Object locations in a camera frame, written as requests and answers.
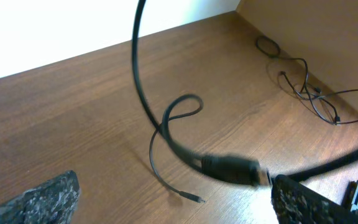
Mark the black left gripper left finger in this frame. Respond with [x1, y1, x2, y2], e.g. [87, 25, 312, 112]
[0, 170, 80, 224]

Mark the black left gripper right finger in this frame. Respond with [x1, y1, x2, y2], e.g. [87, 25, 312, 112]
[271, 175, 358, 224]

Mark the thin black usb cable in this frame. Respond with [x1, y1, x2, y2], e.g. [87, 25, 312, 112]
[131, 0, 358, 205]

